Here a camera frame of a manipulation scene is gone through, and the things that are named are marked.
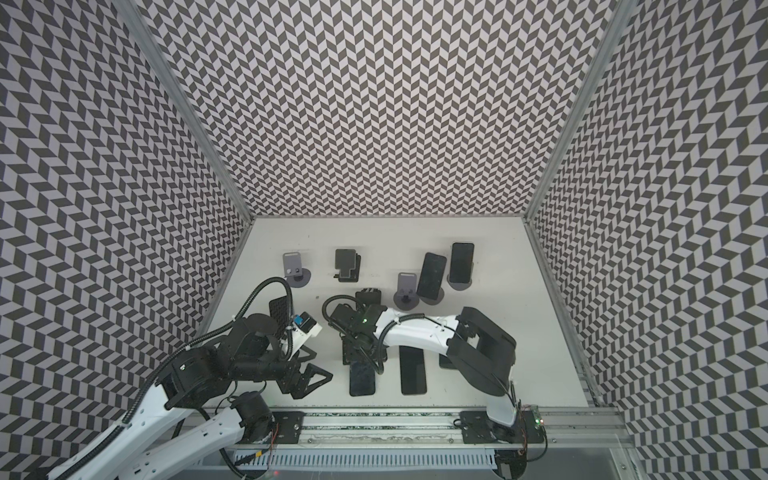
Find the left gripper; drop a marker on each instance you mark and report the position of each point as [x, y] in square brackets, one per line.
[301, 390]

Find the black folding phone stand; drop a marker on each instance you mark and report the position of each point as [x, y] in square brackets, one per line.
[369, 296]

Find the black rectangular phone stand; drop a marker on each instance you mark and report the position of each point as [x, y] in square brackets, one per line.
[347, 264]

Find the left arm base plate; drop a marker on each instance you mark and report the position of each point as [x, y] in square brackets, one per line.
[287, 426]

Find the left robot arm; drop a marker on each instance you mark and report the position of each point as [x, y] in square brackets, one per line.
[184, 384]

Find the grey round stand centre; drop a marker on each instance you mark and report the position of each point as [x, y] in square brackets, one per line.
[406, 297]

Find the grey round stand far right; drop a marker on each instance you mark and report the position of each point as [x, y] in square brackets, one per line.
[459, 286]

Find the grey round-base phone stand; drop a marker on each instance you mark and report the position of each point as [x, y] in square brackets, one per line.
[295, 274]

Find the black phone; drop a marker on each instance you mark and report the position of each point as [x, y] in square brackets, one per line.
[461, 263]
[412, 371]
[431, 275]
[362, 379]
[445, 363]
[278, 310]

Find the aluminium front rail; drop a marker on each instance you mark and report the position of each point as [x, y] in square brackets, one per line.
[432, 428]

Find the grey round stand centre-right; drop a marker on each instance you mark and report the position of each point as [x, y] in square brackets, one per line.
[434, 301]

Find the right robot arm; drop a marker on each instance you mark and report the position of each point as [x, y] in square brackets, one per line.
[481, 351]

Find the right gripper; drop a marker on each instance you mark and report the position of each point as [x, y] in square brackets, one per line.
[357, 349]

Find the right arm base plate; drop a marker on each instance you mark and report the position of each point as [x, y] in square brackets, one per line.
[477, 428]

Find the white ribbed vent strip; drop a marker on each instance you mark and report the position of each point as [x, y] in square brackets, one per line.
[377, 460]

